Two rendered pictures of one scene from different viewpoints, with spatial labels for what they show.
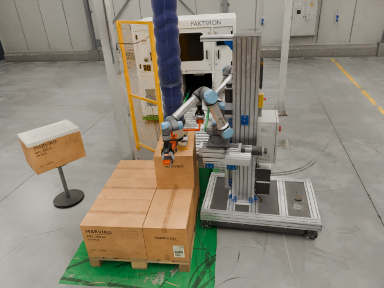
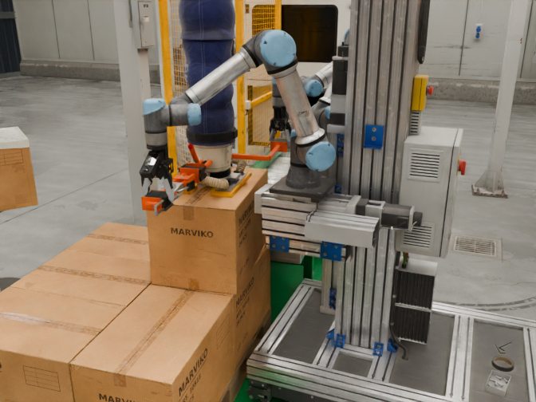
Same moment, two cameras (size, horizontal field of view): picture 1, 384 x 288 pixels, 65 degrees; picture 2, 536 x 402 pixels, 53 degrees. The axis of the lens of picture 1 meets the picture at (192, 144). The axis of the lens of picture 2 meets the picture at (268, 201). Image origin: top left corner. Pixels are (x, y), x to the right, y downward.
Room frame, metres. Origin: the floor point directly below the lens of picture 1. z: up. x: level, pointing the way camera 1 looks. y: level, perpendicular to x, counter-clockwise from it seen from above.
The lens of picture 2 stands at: (0.62, -0.42, 1.72)
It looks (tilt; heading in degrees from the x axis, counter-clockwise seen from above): 20 degrees down; 8
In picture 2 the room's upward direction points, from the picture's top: straight up
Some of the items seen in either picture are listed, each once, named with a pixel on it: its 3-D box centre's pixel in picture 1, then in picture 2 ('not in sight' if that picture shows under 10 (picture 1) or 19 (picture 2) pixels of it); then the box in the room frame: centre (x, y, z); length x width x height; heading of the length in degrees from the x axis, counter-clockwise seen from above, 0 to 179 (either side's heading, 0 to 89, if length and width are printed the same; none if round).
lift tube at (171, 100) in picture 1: (170, 76); (207, 19); (2.93, 0.17, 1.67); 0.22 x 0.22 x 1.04
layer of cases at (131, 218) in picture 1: (149, 203); (134, 318); (2.68, 0.51, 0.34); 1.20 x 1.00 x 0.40; 172
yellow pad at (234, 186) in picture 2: (184, 140); (232, 180); (2.93, 0.08, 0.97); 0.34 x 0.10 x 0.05; 175
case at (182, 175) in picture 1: (177, 158); (213, 222); (2.93, 0.18, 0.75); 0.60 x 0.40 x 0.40; 175
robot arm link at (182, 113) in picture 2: (175, 125); (183, 113); (2.41, 0.13, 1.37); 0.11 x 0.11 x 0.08; 24
